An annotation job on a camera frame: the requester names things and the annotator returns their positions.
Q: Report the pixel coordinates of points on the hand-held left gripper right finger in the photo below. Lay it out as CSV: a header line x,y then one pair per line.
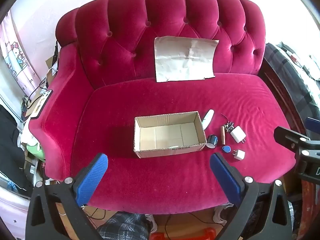
x,y
225,177

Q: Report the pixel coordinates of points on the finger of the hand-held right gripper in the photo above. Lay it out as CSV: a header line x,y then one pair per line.
x,y
290,137
313,123

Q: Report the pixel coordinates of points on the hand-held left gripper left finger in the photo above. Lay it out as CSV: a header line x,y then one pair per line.
x,y
92,177

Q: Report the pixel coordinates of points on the small white charger plug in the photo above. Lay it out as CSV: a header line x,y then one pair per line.
x,y
239,155

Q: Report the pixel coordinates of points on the large white charger plug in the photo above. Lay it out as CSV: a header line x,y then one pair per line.
x,y
237,134

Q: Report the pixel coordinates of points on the white cosmetic bottle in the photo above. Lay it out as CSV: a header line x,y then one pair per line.
x,y
208,118

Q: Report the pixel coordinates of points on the cardboard box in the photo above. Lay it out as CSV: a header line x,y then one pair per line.
x,y
165,135

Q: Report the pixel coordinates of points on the blue key fob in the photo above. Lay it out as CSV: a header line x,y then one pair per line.
x,y
227,149

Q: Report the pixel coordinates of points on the brown wooden stick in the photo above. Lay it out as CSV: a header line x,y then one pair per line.
x,y
222,135

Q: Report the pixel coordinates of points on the grey plaid blanket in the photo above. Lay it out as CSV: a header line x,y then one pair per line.
x,y
295,75

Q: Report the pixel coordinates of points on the person's plaid trouser leg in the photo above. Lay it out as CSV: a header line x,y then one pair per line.
x,y
122,226

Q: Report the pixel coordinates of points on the green plastic container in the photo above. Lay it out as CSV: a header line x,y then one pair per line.
x,y
36,151

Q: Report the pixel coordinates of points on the red plastic stool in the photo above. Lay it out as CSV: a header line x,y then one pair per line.
x,y
182,235

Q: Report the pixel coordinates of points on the black cloth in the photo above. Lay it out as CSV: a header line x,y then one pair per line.
x,y
11,150

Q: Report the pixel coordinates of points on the smartphone on armrest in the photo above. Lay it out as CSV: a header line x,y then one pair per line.
x,y
42,103

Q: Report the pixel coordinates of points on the red velvet tufted sofa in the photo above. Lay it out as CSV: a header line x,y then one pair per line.
x,y
175,100

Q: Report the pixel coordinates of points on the brown cardboard piece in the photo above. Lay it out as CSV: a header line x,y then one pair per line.
x,y
51,65

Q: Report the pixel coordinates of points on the creased brown paper sheet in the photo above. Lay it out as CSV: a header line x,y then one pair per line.
x,y
185,60

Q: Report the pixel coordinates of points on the pink cartoon curtain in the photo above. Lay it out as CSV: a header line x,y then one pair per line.
x,y
17,55

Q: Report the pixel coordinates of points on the dark wooden bed frame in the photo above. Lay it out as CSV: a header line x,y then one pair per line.
x,y
277,90

